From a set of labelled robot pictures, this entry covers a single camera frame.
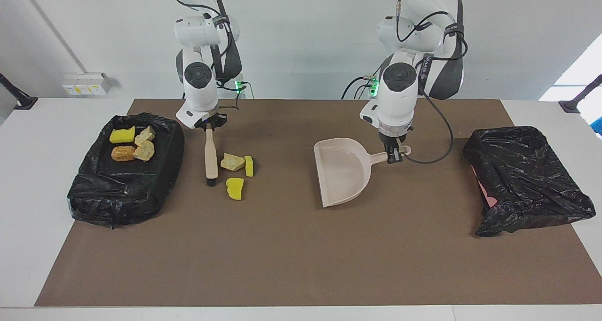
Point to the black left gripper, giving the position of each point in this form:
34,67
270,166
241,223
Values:
394,139

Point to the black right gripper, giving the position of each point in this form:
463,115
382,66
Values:
214,121

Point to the beige hand brush black bristles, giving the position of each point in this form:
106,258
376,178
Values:
211,156

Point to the jagged beige sponge piece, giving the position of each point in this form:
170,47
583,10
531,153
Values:
232,162

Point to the beige plastic dustpan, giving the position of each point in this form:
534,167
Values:
343,170

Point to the yellow sponge with green pad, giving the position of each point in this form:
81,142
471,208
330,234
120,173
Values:
249,167

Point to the pointed beige sponge piece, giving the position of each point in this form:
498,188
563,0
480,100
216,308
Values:
146,135

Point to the curved yellow sponge piece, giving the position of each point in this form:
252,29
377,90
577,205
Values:
234,189

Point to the oval beige sponge piece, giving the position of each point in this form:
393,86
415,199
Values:
144,151

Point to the notched yellow sponge piece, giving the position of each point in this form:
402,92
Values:
122,135

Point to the orange brown sponge piece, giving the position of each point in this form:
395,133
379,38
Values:
123,153

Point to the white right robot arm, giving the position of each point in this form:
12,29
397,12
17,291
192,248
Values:
200,100

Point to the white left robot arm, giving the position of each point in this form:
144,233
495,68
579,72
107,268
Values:
400,105

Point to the pink plastic bin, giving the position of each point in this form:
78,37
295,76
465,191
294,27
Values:
487,194

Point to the left black-lined bin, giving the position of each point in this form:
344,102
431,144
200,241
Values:
127,189

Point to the black plastic trash bag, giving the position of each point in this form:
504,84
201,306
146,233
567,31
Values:
526,180

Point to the brown table mat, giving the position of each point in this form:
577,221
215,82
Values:
301,274

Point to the blue plastic object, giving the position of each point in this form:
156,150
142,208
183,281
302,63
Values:
598,126

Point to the white wall socket box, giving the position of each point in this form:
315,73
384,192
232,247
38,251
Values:
84,85

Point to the grey wall conduit pipe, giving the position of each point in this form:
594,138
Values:
71,53

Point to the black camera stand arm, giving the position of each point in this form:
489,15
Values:
576,102
19,100

